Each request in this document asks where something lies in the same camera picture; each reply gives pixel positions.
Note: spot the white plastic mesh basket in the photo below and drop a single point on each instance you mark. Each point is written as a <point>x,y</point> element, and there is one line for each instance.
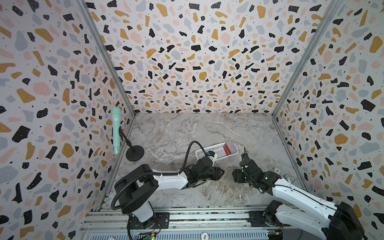
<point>218,149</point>

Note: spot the stack of red cards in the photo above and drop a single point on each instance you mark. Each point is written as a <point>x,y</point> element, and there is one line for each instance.
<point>230,148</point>

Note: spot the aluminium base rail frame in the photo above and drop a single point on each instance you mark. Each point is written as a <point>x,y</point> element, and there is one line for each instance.
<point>194,223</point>

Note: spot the mint green microphone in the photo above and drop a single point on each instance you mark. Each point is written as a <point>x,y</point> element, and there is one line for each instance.
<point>116,118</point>

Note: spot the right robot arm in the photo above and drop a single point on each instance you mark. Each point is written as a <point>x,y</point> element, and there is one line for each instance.
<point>298,208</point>

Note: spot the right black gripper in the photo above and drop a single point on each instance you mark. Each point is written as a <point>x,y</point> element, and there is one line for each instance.
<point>238,175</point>

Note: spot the small metal clip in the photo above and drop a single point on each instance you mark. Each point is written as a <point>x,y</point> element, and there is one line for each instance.
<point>287,177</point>

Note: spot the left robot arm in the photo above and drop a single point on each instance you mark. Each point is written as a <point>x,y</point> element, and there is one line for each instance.
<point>134,190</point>

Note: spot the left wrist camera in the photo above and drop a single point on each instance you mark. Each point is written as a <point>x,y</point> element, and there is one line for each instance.
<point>212,156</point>

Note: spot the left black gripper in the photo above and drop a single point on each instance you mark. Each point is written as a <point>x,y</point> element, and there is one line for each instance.
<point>218,172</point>

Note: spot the black microphone stand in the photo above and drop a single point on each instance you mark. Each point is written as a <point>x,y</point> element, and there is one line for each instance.
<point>134,153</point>

